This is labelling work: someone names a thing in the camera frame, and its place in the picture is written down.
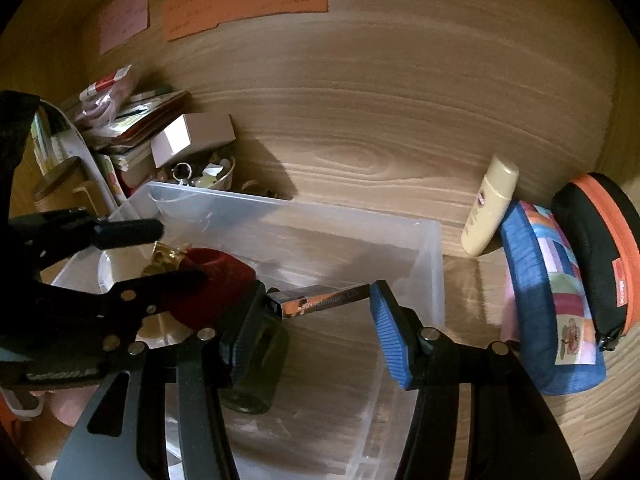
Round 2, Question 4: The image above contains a small white cardboard box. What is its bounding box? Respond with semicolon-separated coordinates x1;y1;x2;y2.
150;112;237;170

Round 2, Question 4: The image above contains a clear plastic storage box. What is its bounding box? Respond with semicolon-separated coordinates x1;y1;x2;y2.
50;181;447;480

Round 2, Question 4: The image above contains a black orange zip case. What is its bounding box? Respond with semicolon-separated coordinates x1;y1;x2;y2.
550;172;640;353

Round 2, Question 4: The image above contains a white bowl of trinkets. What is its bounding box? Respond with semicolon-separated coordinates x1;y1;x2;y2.
170;155;237;192

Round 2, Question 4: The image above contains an orange paper note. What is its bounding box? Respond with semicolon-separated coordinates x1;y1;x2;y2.
161;0;330;43

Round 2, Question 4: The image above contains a stack of books and papers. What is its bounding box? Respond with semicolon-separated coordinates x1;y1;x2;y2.
92;89;188;191

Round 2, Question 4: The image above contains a blue patchwork pouch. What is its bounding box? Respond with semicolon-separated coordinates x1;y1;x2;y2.
500;200;608;395

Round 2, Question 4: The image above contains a pink paper note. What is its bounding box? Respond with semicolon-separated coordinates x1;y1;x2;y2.
97;0;151;57

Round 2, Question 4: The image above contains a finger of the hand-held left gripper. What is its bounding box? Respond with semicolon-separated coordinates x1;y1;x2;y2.
10;207;167;271
50;269;211;362

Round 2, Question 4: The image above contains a plastic bag with red label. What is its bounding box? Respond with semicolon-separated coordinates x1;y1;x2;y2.
72;64;138;128

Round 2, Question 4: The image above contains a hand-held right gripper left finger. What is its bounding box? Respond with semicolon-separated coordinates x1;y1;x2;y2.
50;280;292;480

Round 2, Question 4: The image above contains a cream lotion bottle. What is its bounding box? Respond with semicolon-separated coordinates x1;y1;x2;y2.
460;155;521;257

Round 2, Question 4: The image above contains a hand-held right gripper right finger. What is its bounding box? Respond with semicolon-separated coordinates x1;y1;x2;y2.
369;279;582;480

